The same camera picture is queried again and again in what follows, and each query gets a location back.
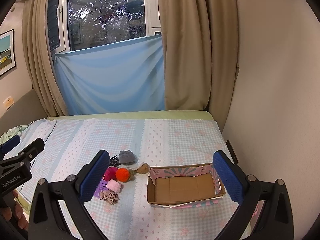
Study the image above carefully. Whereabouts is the purple patterned cloth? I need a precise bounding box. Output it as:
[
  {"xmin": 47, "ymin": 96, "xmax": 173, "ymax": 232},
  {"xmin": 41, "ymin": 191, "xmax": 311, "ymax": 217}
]
[{"xmin": 94, "ymin": 179, "xmax": 108, "ymax": 198}]

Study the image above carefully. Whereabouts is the beige patterned sock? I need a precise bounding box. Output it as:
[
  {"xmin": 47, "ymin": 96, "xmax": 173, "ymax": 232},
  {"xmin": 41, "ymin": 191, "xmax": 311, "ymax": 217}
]
[{"xmin": 98, "ymin": 190, "xmax": 119, "ymax": 205}]

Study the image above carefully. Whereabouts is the magenta cloth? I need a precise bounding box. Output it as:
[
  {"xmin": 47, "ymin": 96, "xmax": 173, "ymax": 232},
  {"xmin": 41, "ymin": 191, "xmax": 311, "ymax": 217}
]
[{"xmin": 103, "ymin": 167, "xmax": 118, "ymax": 181}]

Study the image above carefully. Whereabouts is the orange pompom ball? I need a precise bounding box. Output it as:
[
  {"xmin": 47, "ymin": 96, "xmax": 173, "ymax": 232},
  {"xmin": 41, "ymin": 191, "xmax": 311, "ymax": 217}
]
[{"xmin": 115, "ymin": 168, "xmax": 131, "ymax": 183}]

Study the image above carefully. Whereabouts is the person's left hand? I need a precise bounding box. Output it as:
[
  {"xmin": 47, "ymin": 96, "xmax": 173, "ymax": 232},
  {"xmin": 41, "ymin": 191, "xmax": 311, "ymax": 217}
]
[{"xmin": 1, "ymin": 190, "xmax": 29, "ymax": 231}]

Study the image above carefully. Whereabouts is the black scrunchie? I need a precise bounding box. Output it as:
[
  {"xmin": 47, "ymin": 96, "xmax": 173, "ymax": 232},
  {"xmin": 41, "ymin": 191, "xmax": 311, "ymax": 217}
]
[{"xmin": 110, "ymin": 155, "xmax": 121, "ymax": 167}]

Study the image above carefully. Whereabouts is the open cardboard box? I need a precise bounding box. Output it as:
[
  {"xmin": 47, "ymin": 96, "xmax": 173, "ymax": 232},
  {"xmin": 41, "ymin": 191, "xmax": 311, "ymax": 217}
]
[{"xmin": 146, "ymin": 163, "xmax": 226, "ymax": 209}]

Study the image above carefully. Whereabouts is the left beige curtain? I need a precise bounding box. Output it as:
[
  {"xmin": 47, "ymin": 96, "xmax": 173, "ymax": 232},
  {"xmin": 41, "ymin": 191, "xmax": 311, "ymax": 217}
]
[{"xmin": 22, "ymin": 0, "xmax": 68, "ymax": 117}]

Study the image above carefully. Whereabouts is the beige curtain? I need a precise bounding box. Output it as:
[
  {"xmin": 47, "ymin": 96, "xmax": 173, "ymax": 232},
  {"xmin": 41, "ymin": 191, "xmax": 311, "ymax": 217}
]
[
  {"xmin": 158, "ymin": 0, "xmax": 239, "ymax": 129},
  {"xmin": 22, "ymin": 0, "xmax": 68, "ymax": 117}
]

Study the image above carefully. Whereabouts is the grey folded sock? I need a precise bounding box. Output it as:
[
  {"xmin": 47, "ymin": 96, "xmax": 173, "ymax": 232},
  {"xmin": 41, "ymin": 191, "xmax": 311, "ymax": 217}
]
[{"xmin": 118, "ymin": 150, "xmax": 136, "ymax": 165}]

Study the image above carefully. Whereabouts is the light blue hanging sheet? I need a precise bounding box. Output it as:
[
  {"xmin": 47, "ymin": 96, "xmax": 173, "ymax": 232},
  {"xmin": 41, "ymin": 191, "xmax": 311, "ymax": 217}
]
[{"xmin": 54, "ymin": 35, "xmax": 165, "ymax": 115}]

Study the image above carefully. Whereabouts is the green bed sheet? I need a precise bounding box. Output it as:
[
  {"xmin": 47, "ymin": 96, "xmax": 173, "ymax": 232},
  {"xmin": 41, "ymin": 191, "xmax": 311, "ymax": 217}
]
[{"xmin": 0, "ymin": 109, "xmax": 217, "ymax": 143}]

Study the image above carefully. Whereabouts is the window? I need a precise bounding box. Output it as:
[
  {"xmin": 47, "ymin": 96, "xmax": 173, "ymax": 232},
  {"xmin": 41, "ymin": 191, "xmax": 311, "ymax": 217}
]
[{"xmin": 47, "ymin": 0, "xmax": 161, "ymax": 53}]

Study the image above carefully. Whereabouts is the right beige curtain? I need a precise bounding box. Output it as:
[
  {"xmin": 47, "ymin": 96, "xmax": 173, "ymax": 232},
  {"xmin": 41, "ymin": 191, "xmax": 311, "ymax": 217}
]
[{"xmin": 158, "ymin": 0, "xmax": 239, "ymax": 129}]

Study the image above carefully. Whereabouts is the wall socket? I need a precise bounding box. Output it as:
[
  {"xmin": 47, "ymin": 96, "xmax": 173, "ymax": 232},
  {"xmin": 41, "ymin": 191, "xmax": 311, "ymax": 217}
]
[{"xmin": 3, "ymin": 96, "xmax": 15, "ymax": 111}]

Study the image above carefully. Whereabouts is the framed wall picture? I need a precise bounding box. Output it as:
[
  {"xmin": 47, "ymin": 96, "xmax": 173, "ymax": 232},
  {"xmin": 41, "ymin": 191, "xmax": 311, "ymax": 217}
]
[{"xmin": 0, "ymin": 29, "xmax": 16, "ymax": 76}]

